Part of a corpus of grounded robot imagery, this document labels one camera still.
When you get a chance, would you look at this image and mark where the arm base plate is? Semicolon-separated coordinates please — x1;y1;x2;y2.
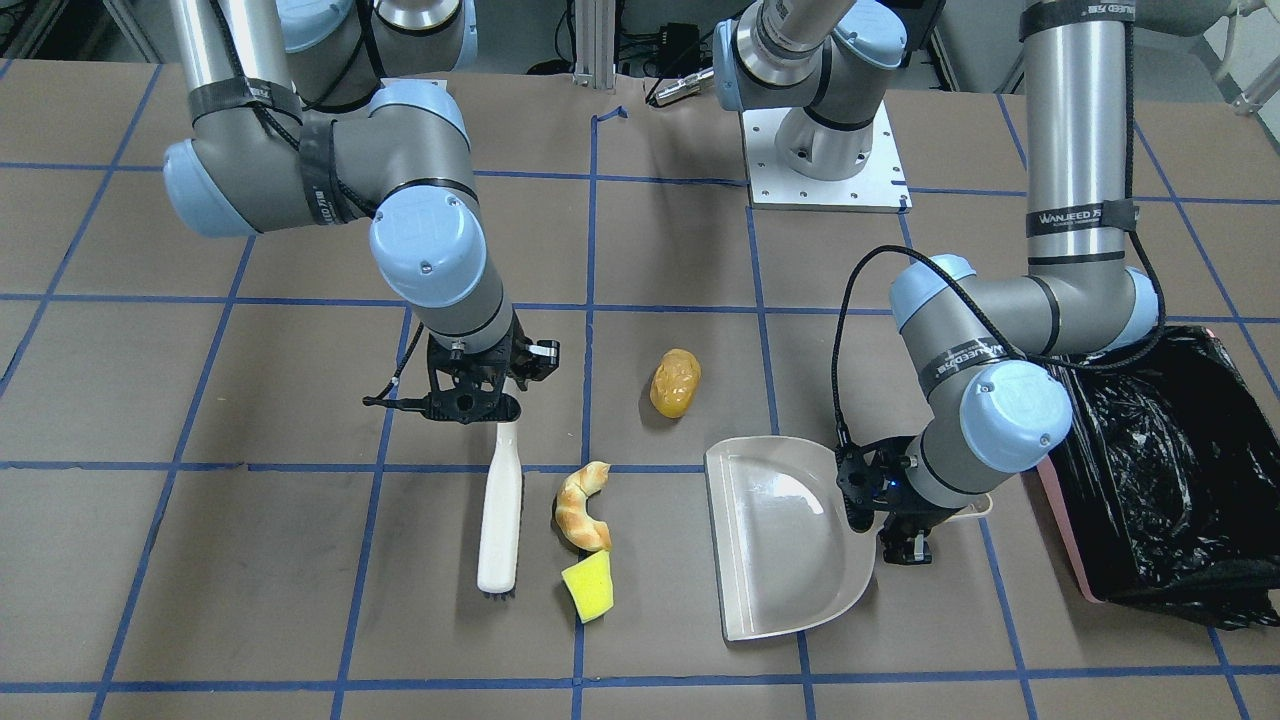
740;102;913;213

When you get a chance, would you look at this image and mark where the yellow bread roll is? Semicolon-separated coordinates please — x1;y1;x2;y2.
649;348;701;419

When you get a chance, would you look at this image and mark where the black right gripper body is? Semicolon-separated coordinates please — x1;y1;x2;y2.
425;316;561;404

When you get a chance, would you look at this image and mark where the toy croissant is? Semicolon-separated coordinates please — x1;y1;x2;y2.
554;461;613;552

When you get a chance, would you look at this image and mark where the beige plastic dustpan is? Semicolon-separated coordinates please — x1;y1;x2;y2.
704;436;995;643

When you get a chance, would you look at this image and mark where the black lined trash bin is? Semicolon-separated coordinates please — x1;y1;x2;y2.
1039;325;1279;630

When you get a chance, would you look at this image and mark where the beige hand brush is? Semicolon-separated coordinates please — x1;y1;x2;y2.
476;421;524;600

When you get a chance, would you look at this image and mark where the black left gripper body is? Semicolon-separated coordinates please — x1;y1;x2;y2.
835;437;959;536

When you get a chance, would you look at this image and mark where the aluminium frame post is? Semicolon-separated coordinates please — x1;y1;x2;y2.
572;0;618;94

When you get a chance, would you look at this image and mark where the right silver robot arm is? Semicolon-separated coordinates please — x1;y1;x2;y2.
163;1;561;424

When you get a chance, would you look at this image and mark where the yellow sponge piece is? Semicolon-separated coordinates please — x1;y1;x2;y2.
561;550;614;623

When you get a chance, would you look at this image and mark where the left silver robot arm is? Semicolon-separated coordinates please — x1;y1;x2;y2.
713;1;1165;566

